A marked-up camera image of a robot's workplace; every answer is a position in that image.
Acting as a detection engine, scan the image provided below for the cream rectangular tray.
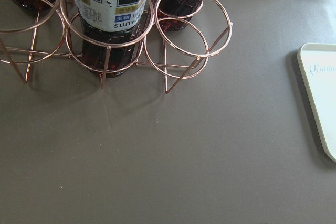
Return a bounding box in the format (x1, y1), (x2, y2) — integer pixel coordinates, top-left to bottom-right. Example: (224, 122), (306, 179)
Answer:
(297, 43), (335, 161)

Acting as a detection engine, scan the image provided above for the tea bottle middle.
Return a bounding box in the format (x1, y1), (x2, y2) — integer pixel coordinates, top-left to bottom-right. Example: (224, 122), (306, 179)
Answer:
(75, 0), (146, 71)

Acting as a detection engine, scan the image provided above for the copper wire bottle rack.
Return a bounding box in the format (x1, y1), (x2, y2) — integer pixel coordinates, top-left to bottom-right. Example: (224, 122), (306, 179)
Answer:
(12, 0), (224, 82)

